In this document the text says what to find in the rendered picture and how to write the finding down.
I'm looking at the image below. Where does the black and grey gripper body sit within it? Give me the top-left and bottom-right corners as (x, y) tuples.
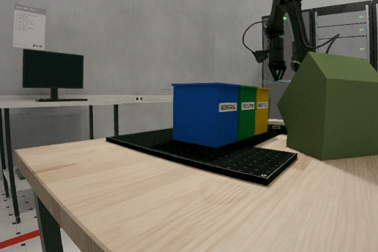
(268, 48), (286, 67)

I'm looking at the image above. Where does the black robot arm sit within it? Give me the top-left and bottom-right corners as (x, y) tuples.
(255, 0), (312, 72)

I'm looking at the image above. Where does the green open bin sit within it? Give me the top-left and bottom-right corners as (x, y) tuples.
(237, 85), (257, 141)

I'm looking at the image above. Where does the yellow open-top bin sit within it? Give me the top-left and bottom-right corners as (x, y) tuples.
(254, 87), (270, 135)

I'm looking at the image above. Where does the blue bin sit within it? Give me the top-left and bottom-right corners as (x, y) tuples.
(172, 83), (239, 148)

